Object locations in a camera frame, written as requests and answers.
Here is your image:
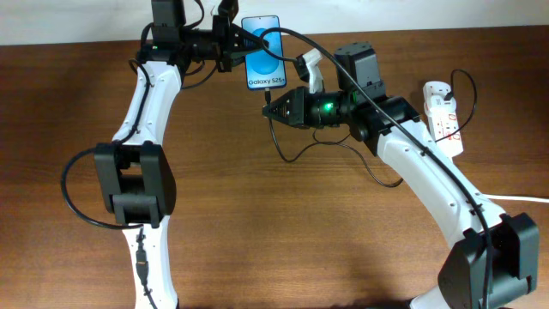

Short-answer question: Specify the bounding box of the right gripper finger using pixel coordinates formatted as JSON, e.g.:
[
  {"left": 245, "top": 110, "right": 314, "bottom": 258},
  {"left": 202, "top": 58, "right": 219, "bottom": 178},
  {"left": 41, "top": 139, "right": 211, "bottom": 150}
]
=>
[
  {"left": 263, "top": 88, "right": 303, "bottom": 110},
  {"left": 262, "top": 106, "right": 300, "bottom": 127}
]

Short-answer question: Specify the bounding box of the blue Galaxy smartphone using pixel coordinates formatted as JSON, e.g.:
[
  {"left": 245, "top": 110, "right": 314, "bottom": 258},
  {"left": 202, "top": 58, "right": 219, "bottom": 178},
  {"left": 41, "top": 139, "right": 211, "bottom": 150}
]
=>
[{"left": 241, "top": 15, "right": 287, "bottom": 90}]

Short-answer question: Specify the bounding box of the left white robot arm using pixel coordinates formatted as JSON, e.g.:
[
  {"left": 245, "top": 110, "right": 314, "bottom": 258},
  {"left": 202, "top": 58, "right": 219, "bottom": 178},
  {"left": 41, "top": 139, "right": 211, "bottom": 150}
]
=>
[{"left": 94, "top": 0, "right": 267, "bottom": 308}]

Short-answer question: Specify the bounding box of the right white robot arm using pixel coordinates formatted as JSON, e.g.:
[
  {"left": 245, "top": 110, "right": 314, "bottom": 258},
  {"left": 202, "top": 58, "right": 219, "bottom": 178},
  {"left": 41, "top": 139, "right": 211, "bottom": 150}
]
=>
[{"left": 262, "top": 42, "right": 540, "bottom": 308}]

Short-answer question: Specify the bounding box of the white power strip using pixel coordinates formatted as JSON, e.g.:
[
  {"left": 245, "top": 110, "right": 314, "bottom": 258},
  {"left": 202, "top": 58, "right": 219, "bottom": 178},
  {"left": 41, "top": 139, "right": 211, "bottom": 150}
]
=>
[{"left": 423, "top": 81, "right": 463, "bottom": 160}]

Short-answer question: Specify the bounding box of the white power strip cord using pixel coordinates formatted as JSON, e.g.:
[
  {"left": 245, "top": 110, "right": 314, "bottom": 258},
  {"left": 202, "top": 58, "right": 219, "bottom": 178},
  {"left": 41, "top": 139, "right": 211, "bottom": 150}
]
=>
[{"left": 482, "top": 193, "right": 549, "bottom": 204}]

